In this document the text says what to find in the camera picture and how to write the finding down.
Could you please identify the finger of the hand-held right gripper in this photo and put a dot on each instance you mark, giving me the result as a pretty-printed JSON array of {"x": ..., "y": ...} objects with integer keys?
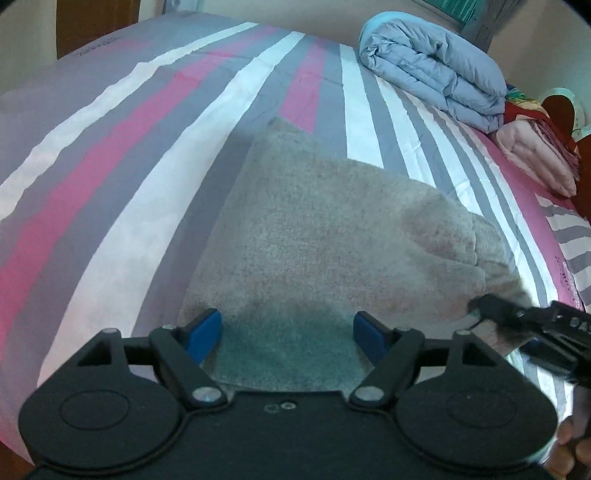
[{"x": 494, "y": 311}]

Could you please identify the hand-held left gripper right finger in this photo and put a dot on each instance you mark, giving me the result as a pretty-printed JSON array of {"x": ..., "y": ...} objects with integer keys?
[{"x": 369, "y": 334}]

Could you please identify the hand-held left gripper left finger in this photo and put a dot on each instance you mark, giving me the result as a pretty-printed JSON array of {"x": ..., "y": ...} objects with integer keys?
[{"x": 205, "y": 332}]

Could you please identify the grey pants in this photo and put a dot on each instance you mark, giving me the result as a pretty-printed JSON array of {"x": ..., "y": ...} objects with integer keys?
[{"x": 323, "y": 240}]

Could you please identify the person's right hand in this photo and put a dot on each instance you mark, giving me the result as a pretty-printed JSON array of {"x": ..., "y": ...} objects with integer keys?
[{"x": 565, "y": 438}]

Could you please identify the grey striped pillow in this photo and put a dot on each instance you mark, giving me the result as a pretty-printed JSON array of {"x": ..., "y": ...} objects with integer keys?
[{"x": 565, "y": 230}]

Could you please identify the folded pink blanket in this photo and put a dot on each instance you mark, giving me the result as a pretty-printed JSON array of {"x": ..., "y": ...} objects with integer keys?
[{"x": 540, "y": 157}]

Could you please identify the bed with striped sheet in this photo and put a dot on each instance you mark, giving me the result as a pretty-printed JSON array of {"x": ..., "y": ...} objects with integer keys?
[{"x": 92, "y": 184}]

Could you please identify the colourful red blanket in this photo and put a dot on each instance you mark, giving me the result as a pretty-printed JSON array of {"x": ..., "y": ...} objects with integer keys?
[{"x": 526, "y": 106}]

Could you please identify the brown and white headboard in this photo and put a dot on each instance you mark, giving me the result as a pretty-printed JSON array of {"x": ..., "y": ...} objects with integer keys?
[{"x": 558, "y": 106}]

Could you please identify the folded blue duvet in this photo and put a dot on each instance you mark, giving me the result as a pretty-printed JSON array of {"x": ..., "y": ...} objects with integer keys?
[{"x": 429, "y": 69}]

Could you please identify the grey curtain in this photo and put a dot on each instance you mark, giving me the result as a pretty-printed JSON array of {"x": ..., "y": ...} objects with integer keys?
[{"x": 480, "y": 18}]

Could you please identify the window with green glass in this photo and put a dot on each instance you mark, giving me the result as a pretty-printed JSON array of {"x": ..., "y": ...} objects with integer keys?
[{"x": 448, "y": 5}]

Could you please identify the brown wooden door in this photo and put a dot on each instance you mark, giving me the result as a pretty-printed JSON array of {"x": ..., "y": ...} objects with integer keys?
[{"x": 92, "y": 23}]

